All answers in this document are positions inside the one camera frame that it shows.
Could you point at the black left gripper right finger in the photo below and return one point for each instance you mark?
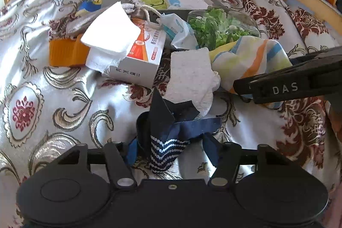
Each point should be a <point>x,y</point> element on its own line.
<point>226,161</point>

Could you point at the grey drawstring pouch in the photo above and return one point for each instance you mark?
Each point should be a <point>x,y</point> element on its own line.
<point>133,8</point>

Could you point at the white terry cloth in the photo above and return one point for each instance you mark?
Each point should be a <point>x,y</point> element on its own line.
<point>192,79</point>

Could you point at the orange white medicine box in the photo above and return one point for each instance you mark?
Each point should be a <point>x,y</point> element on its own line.
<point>142,62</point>

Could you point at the white plastic wipes packet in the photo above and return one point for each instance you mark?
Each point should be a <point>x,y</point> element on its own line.
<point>179,33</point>

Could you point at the white tissue paper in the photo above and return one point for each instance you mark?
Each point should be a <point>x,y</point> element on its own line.
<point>110,38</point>

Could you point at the floral satin bedspread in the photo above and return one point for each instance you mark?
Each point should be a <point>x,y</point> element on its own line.
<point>47,110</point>

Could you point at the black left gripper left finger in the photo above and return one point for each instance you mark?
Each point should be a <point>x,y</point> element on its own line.
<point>119,174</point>

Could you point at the striped pastel towel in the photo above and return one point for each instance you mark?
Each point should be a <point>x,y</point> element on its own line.
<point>246,57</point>

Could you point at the orange cloth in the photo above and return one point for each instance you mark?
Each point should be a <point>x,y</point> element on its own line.
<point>68,52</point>

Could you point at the navy blue patterned sock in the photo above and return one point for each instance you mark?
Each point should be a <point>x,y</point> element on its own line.
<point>165,131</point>

